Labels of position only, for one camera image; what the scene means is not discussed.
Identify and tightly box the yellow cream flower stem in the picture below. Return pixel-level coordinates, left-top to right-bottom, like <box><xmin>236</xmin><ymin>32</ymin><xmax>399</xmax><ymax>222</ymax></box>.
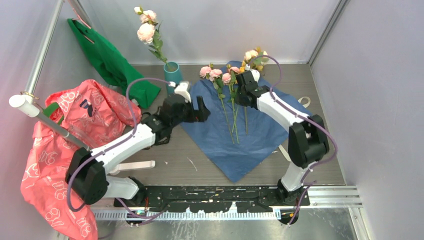
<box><xmin>239</xmin><ymin>46</ymin><xmax>270</xmax><ymax>136</ymax></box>

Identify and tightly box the teal ceramic vase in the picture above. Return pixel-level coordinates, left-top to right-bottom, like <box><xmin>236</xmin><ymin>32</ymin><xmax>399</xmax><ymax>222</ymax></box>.
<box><xmin>163</xmin><ymin>61</ymin><xmax>183</xmax><ymax>95</ymax></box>

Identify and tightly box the blue paper bouquet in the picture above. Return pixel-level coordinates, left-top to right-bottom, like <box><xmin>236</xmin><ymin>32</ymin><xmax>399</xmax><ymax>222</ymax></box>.
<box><xmin>180</xmin><ymin>60</ymin><xmax>313</xmax><ymax>184</ymax></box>

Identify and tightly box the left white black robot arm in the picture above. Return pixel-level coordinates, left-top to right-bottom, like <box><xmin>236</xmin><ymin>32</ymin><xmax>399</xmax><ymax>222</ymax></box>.
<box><xmin>65</xmin><ymin>93</ymin><xmax>211</xmax><ymax>207</ymax></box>

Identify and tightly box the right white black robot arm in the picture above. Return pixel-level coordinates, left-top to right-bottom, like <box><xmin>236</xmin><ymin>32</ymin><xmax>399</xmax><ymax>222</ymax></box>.
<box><xmin>234</xmin><ymin>70</ymin><xmax>330</xmax><ymax>206</ymax></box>

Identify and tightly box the pink flower stem right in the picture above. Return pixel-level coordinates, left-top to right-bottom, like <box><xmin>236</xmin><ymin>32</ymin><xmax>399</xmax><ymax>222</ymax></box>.
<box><xmin>222</xmin><ymin>64</ymin><xmax>240</xmax><ymax>144</ymax></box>

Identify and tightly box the pink flower stem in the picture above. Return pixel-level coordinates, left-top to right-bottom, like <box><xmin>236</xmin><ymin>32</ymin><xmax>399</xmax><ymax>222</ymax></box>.
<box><xmin>222</xmin><ymin>64</ymin><xmax>240</xmax><ymax>144</ymax></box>
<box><xmin>199</xmin><ymin>63</ymin><xmax>235</xmax><ymax>144</ymax></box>

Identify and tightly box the pink flower stem left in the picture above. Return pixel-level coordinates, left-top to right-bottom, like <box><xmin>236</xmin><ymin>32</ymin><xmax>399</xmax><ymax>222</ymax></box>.
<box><xmin>199</xmin><ymin>63</ymin><xmax>235</xmax><ymax>144</ymax></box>

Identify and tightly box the green cloth bag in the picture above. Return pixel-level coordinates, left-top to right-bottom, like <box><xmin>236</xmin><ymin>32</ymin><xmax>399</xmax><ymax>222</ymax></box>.
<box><xmin>67</xmin><ymin>18</ymin><xmax>161</xmax><ymax>109</ymax></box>

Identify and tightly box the pink printed raincoat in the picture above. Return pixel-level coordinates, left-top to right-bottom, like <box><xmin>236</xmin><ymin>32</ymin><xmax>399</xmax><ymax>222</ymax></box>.
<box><xmin>20</xmin><ymin>79</ymin><xmax>141</xmax><ymax>240</ymax></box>

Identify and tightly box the grey rod with white caps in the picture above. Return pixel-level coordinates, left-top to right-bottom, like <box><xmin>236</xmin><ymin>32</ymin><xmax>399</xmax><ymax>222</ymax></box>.
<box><xmin>8</xmin><ymin>94</ymin><xmax>156</xmax><ymax>176</ymax></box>

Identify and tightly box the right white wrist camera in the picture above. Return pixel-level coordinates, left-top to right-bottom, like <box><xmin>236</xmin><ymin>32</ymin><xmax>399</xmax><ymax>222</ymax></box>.
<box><xmin>244</xmin><ymin>64</ymin><xmax>261</xmax><ymax>82</ymax></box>

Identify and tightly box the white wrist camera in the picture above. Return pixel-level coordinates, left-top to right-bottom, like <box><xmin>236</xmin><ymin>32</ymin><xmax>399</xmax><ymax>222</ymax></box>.
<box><xmin>244</xmin><ymin>64</ymin><xmax>261</xmax><ymax>82</ymax></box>
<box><xmin>174</xmin><ymin>81</ymin><xmax>192</xmax><ymax>103</ymax></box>

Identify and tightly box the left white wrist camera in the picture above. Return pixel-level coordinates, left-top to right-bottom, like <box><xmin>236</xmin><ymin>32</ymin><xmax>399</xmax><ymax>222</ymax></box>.
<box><xmin>174</xmin><ymin>81</ymin><xmax>192</xmax><ymax>103</ymax></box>

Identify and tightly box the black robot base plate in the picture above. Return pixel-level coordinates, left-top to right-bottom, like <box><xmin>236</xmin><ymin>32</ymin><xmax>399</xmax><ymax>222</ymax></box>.
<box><xmin>113</xmin><ymin>185</ymin><xmax>310</xmax><ymax>214</ymax></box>

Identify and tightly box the aluminium rail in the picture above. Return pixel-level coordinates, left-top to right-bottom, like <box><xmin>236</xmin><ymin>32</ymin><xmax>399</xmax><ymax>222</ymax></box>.
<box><xmin>89</xmin><ymin>185</ymin><xmax>364</xmax><ymax>221</ymax></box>

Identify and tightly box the silver metal frame pole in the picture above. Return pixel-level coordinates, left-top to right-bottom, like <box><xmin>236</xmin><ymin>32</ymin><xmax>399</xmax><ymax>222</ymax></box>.
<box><xmin>24</xmin><ymin>0</ymin><xmax>64</xmax><ymax>95</ymax></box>

